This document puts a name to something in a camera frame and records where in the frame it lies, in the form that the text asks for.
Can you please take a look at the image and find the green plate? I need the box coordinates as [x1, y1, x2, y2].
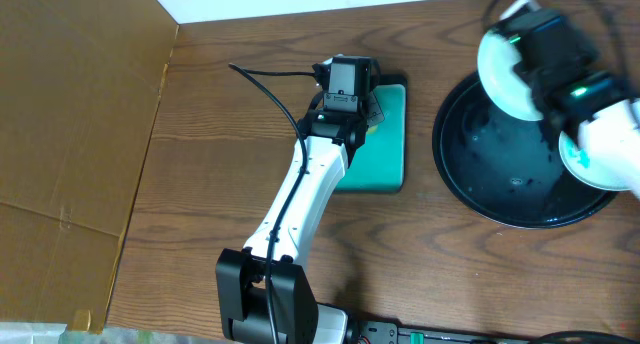
[558, 132, 630, 192]
[477, 32, 543, 122]

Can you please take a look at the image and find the green scrub sponge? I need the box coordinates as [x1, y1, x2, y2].
[366, 112, 385, 135]

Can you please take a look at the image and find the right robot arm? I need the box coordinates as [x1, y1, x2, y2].
[477, 0, 639, 194]

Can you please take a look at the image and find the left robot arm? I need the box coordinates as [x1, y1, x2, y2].
[216, 55, 381, 344]

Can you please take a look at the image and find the black rectangular soap tray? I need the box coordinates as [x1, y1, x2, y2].
[336, 74, 408, 193]

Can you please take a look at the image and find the black round tray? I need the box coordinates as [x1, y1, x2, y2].
[432, 72, 616, 229]

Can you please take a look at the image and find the cardboard panel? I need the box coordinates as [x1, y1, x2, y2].
[1, 0, 178, 332]

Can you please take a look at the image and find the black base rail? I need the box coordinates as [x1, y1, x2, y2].
[344, 320, 639, 344]

